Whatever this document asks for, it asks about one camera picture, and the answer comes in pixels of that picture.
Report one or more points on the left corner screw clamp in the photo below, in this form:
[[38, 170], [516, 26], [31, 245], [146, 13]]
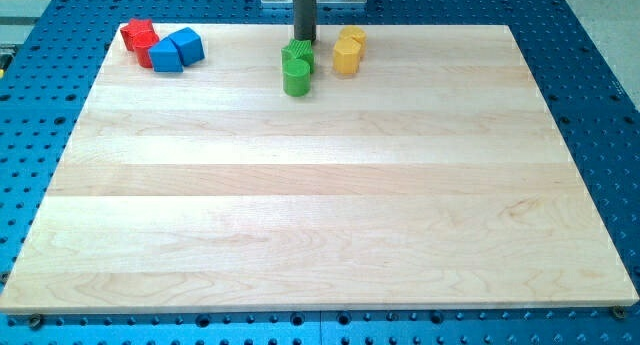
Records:
[[35, 321]]

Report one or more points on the corner screw clamp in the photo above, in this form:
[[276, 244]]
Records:
[[618, 312], [35, 321]]

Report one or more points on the red star block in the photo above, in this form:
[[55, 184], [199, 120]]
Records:
[[134, 28]]

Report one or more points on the green star block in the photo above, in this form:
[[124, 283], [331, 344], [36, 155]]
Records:
[[299, 50]]

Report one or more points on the blue triangular block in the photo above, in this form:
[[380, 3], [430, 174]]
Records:
[[165, 57]]

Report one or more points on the yellow hexagon block front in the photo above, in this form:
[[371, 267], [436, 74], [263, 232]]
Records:
[[346, 56]]

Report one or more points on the light wooden board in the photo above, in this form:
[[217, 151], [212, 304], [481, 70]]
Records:
[[435, 177]]

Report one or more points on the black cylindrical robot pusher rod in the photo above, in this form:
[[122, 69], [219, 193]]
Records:
[[305, 17]]

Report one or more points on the right corner screw clamp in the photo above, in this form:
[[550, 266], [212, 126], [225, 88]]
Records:
[[618, 312]]

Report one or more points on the red cylinder block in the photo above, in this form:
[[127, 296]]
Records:
[[141, 45]]

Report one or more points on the green cylinder block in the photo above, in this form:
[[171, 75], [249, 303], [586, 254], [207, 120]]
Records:
[[296, 77]]

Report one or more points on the blue cube block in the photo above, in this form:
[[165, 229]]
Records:
[[189, 45]]

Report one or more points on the yellow block rear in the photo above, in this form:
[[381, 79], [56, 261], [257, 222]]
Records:
[[355, 33]]

